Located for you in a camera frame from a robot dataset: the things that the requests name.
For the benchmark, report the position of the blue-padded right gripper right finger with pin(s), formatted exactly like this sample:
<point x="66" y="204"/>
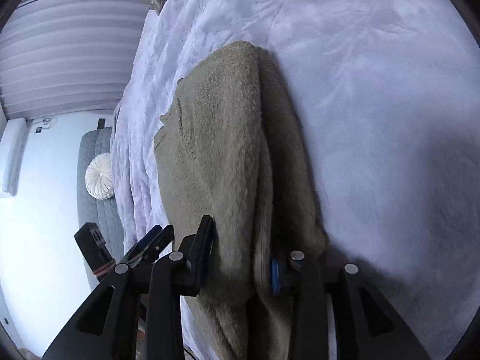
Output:
<point x="280" y="276"/>

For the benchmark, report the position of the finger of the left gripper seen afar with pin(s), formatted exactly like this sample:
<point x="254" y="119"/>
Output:
<point x="148" y="249"/>

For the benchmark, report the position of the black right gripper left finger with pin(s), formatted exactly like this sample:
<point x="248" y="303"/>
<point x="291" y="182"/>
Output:
<point x="197" y="249"/>

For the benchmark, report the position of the olive knitted sweater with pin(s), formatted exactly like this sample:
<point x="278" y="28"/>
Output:
<point x="231" y="146"/>

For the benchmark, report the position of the white round pleated cushion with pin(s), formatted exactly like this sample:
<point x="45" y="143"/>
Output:
<point x="99" y="178"/>

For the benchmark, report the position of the grey pleated curtain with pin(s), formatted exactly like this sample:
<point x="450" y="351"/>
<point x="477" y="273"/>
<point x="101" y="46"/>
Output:
<point x="59" y="56"/>

